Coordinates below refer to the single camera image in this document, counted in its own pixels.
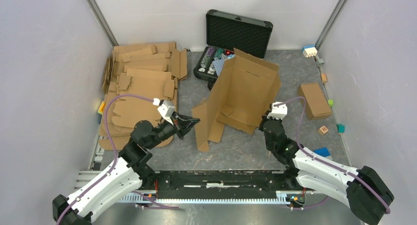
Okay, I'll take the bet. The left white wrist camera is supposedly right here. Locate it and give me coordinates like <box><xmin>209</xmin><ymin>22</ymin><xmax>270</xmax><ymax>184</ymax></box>
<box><xmin>152</xmin><ymin>98</ymin><xmax>175</xmax><ymax>125</ymax></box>

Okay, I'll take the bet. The wooden letter block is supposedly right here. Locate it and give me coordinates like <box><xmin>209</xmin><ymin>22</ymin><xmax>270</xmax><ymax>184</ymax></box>
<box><xmin>317</xmin><ymin>125</ymin><xmax>328</xmax><ymax>135</ymax></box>

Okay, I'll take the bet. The grey small block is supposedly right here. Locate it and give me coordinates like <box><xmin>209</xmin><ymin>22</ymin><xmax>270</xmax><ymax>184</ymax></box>
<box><xmin>315</xmin><ymin>57</ymin><xmax>325</xmax><ymax>67</ymax></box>

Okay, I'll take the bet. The blue green block stack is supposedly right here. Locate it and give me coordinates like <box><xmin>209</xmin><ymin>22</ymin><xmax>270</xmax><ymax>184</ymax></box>
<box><xmin>313</xmin><ymin>147</ymin><xmax>333</xmax><ymax>161</ymax></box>

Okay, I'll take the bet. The orange yellow block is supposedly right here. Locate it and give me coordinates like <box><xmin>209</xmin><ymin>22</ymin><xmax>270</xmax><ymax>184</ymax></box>
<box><xmin>97</xmin><ymin>100</ymin><xmax>106</xmax><ymax>124</ymax></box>

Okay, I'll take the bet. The stack of flat cardboard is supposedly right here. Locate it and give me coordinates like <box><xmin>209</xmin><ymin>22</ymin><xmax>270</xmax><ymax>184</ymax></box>
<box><xmin>98</xmin><ymin>41</ymin><xmax>187</xmax><ymax>150</ymax></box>

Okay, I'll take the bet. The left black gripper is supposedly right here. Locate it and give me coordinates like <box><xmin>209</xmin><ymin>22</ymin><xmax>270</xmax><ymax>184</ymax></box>
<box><xmin>147</xmin><ymin>111</ymin><xmax>201</xmax><ymax>149</ymax></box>

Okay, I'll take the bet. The green small cube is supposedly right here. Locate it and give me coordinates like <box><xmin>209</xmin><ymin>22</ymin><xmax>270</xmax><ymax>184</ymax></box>
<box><xmin>328</xmin><ymin>99</ymin><xmax>334</xmax><ymax>107</ymax></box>

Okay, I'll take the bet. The teal small cube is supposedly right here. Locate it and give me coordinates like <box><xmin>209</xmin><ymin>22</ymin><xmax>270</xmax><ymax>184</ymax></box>
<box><xmin>336</xmin><ymin>123</ymin><xmax>345</xmax><ymax>134</ymax></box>

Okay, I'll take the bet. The black poker chip case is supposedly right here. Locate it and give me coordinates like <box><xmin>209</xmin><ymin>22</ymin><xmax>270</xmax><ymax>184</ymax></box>
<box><xmin>193</xmin><ymin>9</ymin><xmax>273</xmax><ymax>90</ymax></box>

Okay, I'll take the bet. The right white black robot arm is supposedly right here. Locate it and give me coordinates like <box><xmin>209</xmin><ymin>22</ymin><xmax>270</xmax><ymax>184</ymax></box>
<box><xmin>259</xmin><ymin>111</ymin><xmax>394</xmax><ymax>225</ymax></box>

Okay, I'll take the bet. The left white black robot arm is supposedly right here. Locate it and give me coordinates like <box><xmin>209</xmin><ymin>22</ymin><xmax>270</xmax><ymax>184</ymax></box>
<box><xmin>53</xmin><ymin>112</ymin><xmax>200</xmax><ymax>225</ymax></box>

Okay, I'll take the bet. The folded closed cardboard box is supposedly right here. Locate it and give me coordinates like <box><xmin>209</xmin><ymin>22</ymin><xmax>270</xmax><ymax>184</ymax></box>
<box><xmin>298</xmin><ymin>83</ymin><xmax>332</xmax><ymax>120</ymax></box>

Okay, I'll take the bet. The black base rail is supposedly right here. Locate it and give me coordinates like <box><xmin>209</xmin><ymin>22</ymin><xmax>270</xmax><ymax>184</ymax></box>
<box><xmin>139</xmin><ymin>170</ymin><xmax>303</xmax><ymax>199</ymax></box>

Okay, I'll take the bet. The small wooden cube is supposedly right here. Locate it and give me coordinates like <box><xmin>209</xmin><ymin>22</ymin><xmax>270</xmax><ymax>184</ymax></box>
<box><xmin>321</xmin><ymin>73</ymin><xmax>328</xmax><ymax>84</ymax></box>

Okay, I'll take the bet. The cardboard box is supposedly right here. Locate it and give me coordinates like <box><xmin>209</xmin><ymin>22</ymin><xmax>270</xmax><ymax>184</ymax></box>
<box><xmin>298</xmin><ymin>83</ymin><xmax>332</xmax><ymax>120</ymax></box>
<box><xmin>192</xmin><ymin>49</ymin><xmax>281</xmax><ymax>152</ymax></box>

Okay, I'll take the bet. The blue white toy block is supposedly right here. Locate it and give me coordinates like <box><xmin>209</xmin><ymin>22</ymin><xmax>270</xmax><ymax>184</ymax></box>
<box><xmin>301</xmin><ymin>45</ymin><xmax>318</xmax><ymax>57</ymax></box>

